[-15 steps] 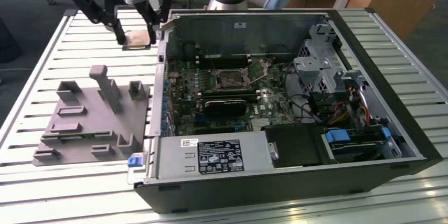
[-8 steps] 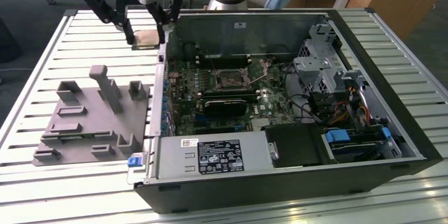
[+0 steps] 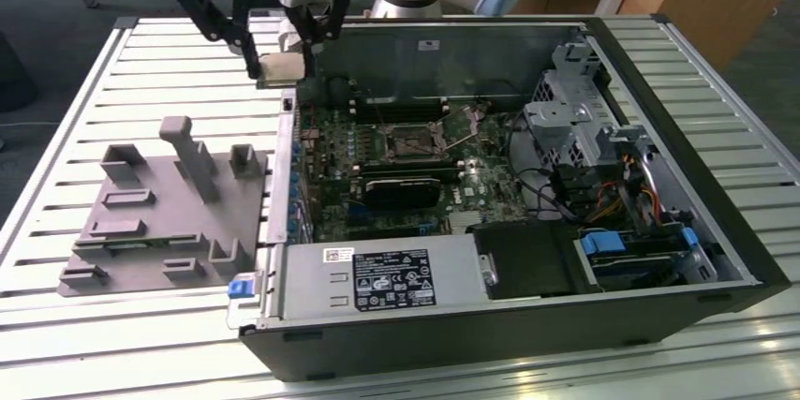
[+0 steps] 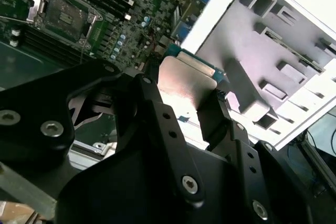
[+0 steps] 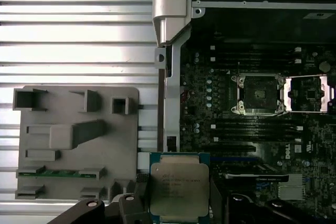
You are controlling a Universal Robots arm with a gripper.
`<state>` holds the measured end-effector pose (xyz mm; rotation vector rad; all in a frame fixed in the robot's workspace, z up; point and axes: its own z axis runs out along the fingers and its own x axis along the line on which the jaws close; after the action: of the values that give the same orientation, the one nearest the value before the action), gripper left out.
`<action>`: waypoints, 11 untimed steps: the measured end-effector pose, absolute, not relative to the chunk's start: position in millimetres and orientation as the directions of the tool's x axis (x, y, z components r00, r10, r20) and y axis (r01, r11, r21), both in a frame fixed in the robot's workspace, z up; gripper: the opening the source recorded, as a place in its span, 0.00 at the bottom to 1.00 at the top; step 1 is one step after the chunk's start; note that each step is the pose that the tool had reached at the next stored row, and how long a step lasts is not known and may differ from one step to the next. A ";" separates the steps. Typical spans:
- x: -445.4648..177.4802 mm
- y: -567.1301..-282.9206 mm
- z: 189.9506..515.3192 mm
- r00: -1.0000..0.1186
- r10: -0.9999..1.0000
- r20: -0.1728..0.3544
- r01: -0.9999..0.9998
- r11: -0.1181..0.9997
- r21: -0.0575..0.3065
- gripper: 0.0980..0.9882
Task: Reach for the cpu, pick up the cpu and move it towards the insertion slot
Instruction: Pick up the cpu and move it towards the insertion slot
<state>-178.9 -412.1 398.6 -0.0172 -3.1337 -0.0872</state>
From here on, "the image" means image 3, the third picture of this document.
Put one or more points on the CPU with silver heat spreader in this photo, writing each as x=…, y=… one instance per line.
x=282, y=67

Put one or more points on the CPU socket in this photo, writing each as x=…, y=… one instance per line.
x=414, y=141

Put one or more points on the dark round bin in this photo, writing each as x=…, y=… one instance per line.
x=15, y=72

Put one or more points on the black graphics card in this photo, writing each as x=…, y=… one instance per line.
x=403, y=194

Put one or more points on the green motherboard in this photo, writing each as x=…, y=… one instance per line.
x=487, y=175

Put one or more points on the silver drive cage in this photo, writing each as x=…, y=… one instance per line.
x=563, y=128

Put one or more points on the grey plastic parts rack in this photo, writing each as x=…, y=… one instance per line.
x=175, y=212

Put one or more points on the green RAM stick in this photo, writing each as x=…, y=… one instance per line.
x=157, y=244

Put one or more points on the silver power supply unit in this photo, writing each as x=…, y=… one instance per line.
x=313, y=287

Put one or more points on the blue case latch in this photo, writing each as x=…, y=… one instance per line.
x=239, y=289

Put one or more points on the black plastic air shroud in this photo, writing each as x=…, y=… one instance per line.
x=531, y=259

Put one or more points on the wooden cabinet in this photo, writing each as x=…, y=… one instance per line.
x=719, y=2

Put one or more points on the hard disk in blue carrier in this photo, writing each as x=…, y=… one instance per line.
x=631, y=264

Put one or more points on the black open PC case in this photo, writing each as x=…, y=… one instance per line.
x=501, y=348

